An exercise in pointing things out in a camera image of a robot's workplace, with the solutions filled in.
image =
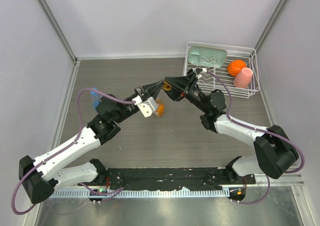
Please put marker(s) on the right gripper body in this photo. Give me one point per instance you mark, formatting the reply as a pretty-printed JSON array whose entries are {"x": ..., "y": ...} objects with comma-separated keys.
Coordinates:
[{"x": 191, "y": 89}]

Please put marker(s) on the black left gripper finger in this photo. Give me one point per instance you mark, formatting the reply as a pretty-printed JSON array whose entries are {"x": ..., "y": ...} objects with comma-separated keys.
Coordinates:
[
  {"x": 152, "y": 90},
  {"x": 161, "y": 81}
]

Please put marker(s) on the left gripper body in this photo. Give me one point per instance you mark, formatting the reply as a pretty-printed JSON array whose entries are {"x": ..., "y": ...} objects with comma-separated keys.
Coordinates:
[{"x": 140, "y": 92}]

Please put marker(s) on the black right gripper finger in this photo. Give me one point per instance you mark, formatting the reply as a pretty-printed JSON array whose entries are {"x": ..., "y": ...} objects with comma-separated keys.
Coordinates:
[
  {"x": 175, "y": 94},
  {"x": 182, "y": 83}
]

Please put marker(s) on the orange bottle cap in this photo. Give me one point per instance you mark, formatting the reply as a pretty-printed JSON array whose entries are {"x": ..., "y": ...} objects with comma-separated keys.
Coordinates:
[{"x": 166, "y": 86}]

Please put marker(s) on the orange juice bottle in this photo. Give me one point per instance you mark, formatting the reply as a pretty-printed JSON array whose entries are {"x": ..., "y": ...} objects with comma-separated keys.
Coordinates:
[{"x": 161, "y": 108}]

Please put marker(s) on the clear blue water bottle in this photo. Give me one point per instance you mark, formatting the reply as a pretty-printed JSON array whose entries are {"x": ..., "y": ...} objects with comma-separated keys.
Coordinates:
[{"x": 95, "y": 98}]

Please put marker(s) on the blue bottle cap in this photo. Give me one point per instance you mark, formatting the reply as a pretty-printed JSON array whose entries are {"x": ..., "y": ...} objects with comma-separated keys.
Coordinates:
[{"x": 94, "y": 89}]

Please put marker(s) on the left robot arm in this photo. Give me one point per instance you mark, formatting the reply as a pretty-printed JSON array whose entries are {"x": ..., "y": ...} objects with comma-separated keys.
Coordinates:
[{"x": 41, "y": 176}]

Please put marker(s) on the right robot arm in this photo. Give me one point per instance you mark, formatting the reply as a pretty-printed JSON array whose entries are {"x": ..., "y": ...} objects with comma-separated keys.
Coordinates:
[{"x": 274, "y": 154}]

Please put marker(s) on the mint green divided tray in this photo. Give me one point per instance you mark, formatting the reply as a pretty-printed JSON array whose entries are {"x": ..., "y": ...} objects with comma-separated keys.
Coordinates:
[{"x": 206, "y": 56}]

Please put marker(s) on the orange bowl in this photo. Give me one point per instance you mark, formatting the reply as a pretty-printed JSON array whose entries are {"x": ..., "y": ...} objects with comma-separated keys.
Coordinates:
[{"x": 235, "y": 67}]

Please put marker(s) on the pink cup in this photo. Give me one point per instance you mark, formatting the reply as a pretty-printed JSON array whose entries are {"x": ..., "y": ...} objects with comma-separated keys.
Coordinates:
[{"x": 243, "y": 78}]

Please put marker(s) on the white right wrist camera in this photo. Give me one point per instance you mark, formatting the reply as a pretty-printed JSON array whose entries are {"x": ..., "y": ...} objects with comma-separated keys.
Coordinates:
[{"x": 201, "y": 70}]

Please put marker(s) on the white wire dish rack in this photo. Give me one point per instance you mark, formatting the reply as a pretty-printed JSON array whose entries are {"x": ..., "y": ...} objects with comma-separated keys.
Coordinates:
[{"x": 208, "y": 83}]

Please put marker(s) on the white slotted cable duct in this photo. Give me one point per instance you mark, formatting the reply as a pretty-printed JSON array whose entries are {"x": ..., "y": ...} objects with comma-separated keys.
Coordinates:
[{"x": 73, "y": 193}]

